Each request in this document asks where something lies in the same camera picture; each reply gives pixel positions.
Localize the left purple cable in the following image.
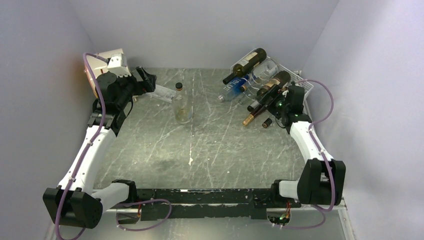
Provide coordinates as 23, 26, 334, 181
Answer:
54, 52, 110, 240

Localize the dark green wine bottle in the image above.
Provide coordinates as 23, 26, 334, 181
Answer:
222, 47, 267, 85

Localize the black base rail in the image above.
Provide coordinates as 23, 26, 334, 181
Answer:
137, 188, 287, 221

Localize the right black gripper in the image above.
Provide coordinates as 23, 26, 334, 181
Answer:
255, 83, 289, 120

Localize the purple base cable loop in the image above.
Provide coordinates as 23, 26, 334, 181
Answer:
115, 198, 173, 232

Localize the clear empty glass bottle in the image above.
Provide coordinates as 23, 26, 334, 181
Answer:
249, 59, 279, 80

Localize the slim amber gold-capped bottle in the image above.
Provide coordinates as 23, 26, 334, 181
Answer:
242, 104, 269, 127

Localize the dark primitivo wine bottle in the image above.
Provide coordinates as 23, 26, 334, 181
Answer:
247, 70, 291, 112

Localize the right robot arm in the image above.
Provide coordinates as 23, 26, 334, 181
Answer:
260, 84, 346, 207

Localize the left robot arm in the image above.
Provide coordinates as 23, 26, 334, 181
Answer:
42, 67, 157, 229

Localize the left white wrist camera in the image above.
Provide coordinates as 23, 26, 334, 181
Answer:
107, 53, 131, 77

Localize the clear blue label bottle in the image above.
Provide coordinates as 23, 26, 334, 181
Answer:
218, 75, 249, 102

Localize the white wire wine rack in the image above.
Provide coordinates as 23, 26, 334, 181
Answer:
219, 56, 314, 111

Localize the dark bottle black cap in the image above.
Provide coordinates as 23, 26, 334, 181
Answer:
262, 118, 273, 129

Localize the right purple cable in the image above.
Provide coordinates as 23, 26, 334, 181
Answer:
286, 78, 336, 230

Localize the cream cylindrical appliance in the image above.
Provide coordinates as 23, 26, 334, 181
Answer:
84, 48, 124, 99

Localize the clear bottle black cap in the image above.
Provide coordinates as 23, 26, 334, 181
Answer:
171, 82, 193, 124

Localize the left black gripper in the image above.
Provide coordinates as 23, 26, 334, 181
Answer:
113, 66, 157, 109

